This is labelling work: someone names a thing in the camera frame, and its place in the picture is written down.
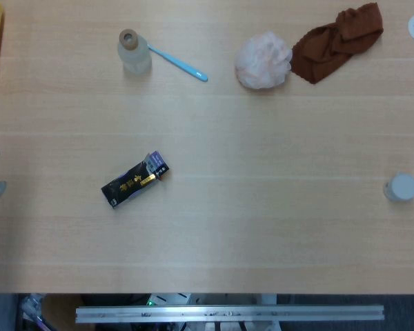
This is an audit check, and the black purple small box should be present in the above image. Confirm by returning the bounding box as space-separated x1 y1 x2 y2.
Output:
101 150 170 210

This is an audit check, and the frosted glass bottle wooden cap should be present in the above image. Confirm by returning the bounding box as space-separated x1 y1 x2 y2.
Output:
117 29 152 74

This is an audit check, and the blue toothbrush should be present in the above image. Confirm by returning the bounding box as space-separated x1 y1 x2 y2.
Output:
147 43 209 83

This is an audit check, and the crumpled pink plastic bag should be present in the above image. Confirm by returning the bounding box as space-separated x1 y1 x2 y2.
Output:
233 30 293 90

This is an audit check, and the brown cloth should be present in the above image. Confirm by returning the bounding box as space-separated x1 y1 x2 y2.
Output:
290 2 384 86

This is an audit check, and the white lidded jar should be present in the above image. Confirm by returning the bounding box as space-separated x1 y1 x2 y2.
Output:
383 172 414 203

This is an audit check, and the aluminium profile rail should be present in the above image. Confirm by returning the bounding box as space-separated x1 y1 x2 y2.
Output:
75 305 386 324

